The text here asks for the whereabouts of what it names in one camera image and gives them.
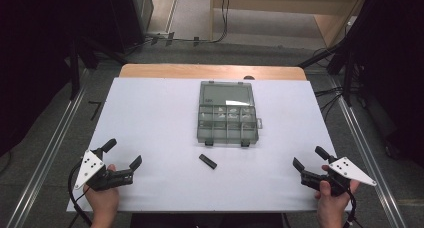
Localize person's right hand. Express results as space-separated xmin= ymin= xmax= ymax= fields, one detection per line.
xmin=314 ymin=164 xmax=361 ymax=220

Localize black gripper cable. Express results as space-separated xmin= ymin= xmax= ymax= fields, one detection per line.
xmin=67 ymin=160 xmax=93 ymax=228
xmin=342 ymin=187 xmax=365 ymax=228

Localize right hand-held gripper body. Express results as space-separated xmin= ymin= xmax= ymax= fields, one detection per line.
xmin=300 ymin=156 xmax=378 ymax=198

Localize small white parts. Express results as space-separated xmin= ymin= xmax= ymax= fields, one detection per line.
xmin=201 ymin=107 xmax=255 ymax=121

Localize white table mat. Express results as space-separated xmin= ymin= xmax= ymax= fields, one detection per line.
xmin=66 ymin=76 xmax=355 ymax=213

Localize grey transparent compartment box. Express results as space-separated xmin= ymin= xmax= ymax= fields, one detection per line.
xmin=196 ymin=80 xmax=264 ymax=148

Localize black hanging cable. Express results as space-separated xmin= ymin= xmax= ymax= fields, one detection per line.
xmin=193 ymin=0 xmax=232 ymax=44

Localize person's left hand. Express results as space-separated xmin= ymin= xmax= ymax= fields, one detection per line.
xmin=83 ymin=164 xmax=120 ymax=219

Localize dark cabinet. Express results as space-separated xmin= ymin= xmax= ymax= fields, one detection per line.
xmin=114 ymin=0 xmax=155 ymax=55

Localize black floor cables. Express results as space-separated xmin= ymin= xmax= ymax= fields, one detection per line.
xmin=314 ymin=85 xmax=345 ymax=123

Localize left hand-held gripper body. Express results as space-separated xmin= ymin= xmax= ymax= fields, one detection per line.
xmin=73 ymin=148 xmax=135 ymax=192

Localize aluminium floor rail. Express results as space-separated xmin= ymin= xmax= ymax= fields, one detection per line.
xmin=328 ymin=75 xmax=408 ymax=228
xmin=5 ymin=67 xmax=90 ymax=228

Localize small black rectangular piece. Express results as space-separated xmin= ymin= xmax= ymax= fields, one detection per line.
xmin=198 ymin=153 xmax=219 ymax=171

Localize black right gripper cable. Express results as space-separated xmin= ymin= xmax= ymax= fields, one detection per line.
xmin=342 ymin=187 xmax=365 ymax=228

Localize light wooden shelf unit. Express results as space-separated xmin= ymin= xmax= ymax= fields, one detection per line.
xmin=209 ymin=0 xmax=369 ymax=50

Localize black curtain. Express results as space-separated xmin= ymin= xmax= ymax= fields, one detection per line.
xmin=0 ymin=0 xmax=134 ymax=157
xmin=343 ymin=0 xmax=424 ymax=169

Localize black metal stand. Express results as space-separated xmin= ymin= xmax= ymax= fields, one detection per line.
xmin=297 ymin=42 xmax=356 ymax=108
xmin=67 ymin=37 xmax=128 ymax=101

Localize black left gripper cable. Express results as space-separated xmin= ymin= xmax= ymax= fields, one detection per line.
xmin=67 ymin=160 xmax=93 ymax=228

